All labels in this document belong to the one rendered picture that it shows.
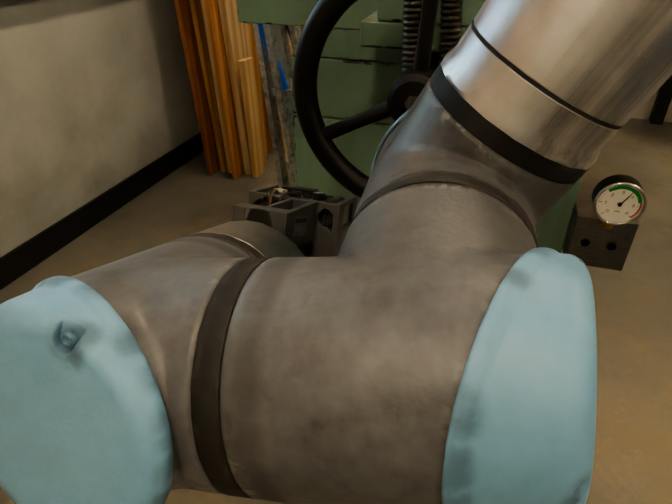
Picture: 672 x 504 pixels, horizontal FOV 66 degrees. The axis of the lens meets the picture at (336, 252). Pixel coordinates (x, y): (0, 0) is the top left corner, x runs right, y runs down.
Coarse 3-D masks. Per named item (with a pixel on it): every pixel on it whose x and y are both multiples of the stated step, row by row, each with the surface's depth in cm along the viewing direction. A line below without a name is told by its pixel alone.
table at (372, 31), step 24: (240, 0) 75; (264, 0) 74; (288, 0) 73; (312, 0) 72; (360, 0) 70; (288, 24) 75; (336, 24) 73; (360, 24) 63; (384, 24) 62; (432, 48) 62
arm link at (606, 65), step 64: (512, 0) 21; (576, 0) 19; (640, 0) 19; (448, 64) 24; (512, 64) 22; (576, 64) 20; (640, 64) 20; (448, 128) 24; (512, 128) 22; (576, 128) 22; (384, 192) 23; (512, 192) 23
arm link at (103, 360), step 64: (128, 256) 23; (192, 256) 23; (256, 256) 26; (0, 320) 17; (64, 320) 16; (128, 320) 17; (192, 320) 17; (0, 384) 17; (64, 384) 16; (128, 384) 16; (0, 448) 18; (64, 448) 17; (128, 448) 16; (192, 448) 17
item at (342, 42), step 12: (336, 36) 73; (348, 36) 73; (324, 48) 75; (336, 48) 74; (348, 48) 74; (360, 48) 73; (372, 48) 73; (384, 48) 72; (372, 60) 74; (384, 60) 73; (396, 60) 73
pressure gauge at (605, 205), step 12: (612, 180) 68; (624, 180) 67; (636, 180) 68; (600, 192) 68; (612, 192) 68; (624, 192) 67; (636, 192) 67; (600, 204) 69; (612, 204) 68; (624, 204) 68; (636, 204) 68; (600, 216) 70; (612, 216) 69; (624, 216) 69; (636, 216) 68
